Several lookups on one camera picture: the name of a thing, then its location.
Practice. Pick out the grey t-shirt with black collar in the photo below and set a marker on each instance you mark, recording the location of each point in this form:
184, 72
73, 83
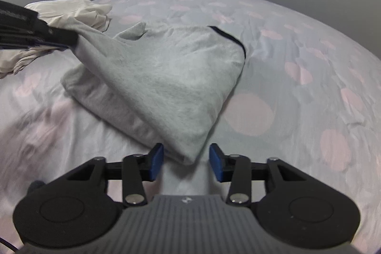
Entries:
163, 78

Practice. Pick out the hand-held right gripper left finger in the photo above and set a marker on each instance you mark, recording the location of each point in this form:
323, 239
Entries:
157, 163

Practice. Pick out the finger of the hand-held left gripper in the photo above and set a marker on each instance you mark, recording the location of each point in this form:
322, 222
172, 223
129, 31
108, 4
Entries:
59, 46
61, 35

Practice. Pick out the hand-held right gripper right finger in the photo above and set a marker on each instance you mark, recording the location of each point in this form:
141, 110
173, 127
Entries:
216, 163

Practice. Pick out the pink polka dot bed sheet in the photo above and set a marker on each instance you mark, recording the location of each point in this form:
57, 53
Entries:
297, 48

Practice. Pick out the white garment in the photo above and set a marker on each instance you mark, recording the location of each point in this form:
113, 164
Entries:
83, 11

